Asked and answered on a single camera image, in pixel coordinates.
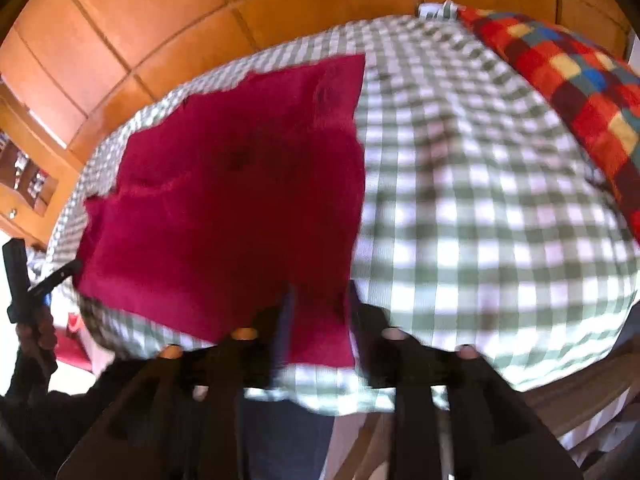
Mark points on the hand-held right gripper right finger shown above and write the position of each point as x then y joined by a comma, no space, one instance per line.
357,325

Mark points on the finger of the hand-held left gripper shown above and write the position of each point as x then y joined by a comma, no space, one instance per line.
14,280
55,276

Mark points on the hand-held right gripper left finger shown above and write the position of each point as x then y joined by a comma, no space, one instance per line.
282,330

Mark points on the dark red fleece cloth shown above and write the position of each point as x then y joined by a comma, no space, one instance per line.
240,185

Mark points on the person's left forearm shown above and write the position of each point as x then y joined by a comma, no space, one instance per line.
50,425

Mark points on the person's left hand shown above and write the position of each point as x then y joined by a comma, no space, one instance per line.
42,332

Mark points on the red object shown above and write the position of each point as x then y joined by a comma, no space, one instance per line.
75,345

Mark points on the wooden shelf unit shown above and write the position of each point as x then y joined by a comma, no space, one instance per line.
25,175

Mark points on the person's blue jeans leg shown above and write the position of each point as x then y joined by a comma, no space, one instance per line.
285,440

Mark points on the green white checkered bed sheet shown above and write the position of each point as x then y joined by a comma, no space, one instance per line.
475,220

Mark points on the wooden panelled wardrobe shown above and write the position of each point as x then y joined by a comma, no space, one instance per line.
150,25

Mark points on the multicolour plaid pillow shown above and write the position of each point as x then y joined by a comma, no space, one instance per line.
580,90

